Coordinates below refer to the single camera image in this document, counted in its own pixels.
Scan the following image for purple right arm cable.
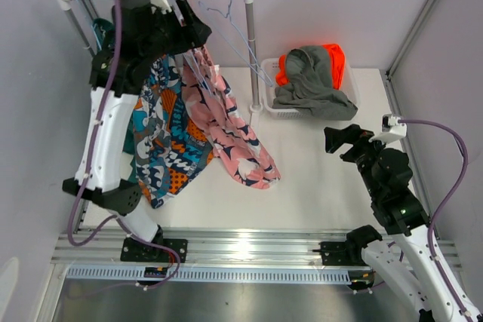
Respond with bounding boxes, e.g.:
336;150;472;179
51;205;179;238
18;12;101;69
398;118;472;315

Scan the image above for slotted cable duct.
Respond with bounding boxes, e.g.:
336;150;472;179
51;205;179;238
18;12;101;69
66;265;351;285

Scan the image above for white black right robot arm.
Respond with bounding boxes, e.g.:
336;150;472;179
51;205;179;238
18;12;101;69
324;115;482;321

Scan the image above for blue orange patterned shorts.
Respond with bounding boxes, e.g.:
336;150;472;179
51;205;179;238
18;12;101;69
131;56;214;209

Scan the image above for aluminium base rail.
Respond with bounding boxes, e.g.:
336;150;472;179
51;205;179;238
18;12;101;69
51;228;348;269

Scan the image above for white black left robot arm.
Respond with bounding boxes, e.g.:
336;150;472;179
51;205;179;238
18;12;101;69
62;0;214;262

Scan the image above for white plastic basket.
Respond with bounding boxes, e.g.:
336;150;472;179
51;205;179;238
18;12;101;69
261;61;361;121

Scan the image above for teal green shorts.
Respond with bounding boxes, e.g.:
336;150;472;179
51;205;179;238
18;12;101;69
92;18;137;183

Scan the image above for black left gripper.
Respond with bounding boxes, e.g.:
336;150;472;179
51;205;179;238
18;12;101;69
143;0;211;63

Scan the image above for pink shark print shorts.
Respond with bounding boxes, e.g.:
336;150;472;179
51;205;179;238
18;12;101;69
182;49;281;189

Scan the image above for grey shorts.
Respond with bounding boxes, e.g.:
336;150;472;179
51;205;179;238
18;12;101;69
272;44;358;121

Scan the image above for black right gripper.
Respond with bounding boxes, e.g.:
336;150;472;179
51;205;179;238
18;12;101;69
323;124;393;198

